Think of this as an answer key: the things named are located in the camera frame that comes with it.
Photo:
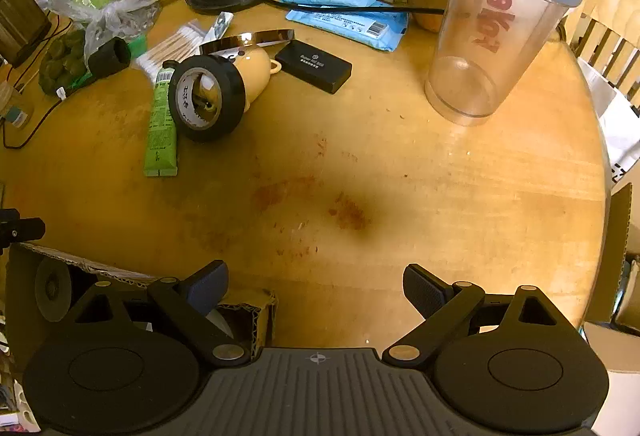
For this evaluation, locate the open brown cardboard box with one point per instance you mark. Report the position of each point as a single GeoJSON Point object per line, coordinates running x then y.
{"type": "Point", "coordinates": [620, 226]}

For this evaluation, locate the clear plastic bag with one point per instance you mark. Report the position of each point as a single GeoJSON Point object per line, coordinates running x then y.
{"type": "Point", "coordinates": [115, 16]}

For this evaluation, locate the black rectangular case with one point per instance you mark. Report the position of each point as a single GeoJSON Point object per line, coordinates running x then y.
{"type": "Point", "coordinates": [315, 66]}

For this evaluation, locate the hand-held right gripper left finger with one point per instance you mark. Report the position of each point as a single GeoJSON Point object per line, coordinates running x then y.
{"type": "Point", "coordinates": [207, 288]}

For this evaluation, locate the white shipping bag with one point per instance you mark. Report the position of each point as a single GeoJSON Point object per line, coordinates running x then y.
{"type": "Point", "coordinates": [617, 126]}

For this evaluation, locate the pack of cotton swabs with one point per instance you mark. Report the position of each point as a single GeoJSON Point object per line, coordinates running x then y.
{"type": "Point", "coordinates": [170, 48]}

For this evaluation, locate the wooden chair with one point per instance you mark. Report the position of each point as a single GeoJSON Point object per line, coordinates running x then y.
{"type": "Point", "coordinates": [610, 16]}

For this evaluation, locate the black cylinder cap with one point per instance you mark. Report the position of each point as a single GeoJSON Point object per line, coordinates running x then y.
{"type": "Point", "coordinates": [107, 58]}

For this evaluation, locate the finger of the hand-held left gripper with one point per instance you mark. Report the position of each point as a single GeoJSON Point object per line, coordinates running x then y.
{"type": "Point", "coordinates": [25, 228]}

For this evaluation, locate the wooden desktop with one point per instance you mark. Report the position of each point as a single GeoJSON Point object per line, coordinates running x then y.
{"type": "Point", "coordinates": [350, 141]}

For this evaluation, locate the low cardboard box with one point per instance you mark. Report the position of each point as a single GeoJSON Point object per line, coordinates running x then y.
{"type": "Point", "coordinates": [20, 316]}

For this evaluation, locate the black tape roll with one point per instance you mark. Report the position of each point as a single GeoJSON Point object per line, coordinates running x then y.
{"type": "Point", "coordinates": [231, 86]}

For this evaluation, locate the green plastic strip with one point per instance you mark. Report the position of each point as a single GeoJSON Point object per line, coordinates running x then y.
{"type": "Point", "coordinates": [137, 47]}

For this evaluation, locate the green tube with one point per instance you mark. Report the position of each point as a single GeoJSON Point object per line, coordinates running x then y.
{"type": "Point", "coordinates": [161, 136]}

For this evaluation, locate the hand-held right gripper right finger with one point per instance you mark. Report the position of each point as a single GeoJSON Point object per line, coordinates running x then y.
{"type": "Point", "coordinates": [425, 291]}

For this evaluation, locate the shiny curved strip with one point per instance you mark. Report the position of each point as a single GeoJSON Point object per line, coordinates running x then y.
{"type": "Point", "coordinates": [260, 37]}

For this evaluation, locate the grey tape roll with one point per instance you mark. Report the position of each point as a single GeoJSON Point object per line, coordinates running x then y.
{"type": "Point", "coordinates": [50, 288]}

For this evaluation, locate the blue wet wipe packets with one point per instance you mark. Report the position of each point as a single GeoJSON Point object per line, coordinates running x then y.
{"type": "Point", "coordinates": [350, 7]}

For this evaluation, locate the net bag of green fruits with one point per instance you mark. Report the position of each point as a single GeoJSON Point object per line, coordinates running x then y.
{"type": "Point", "coordinates": [60, 61]}

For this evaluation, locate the clear shaker bottle grey lid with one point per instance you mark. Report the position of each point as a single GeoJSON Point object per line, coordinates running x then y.
{"type": "Point", "coordinates": [480, 41]}

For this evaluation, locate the marble patterned sachet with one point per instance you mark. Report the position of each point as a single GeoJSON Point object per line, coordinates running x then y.
{"type": "Point", "coordinates": [218, 28]}

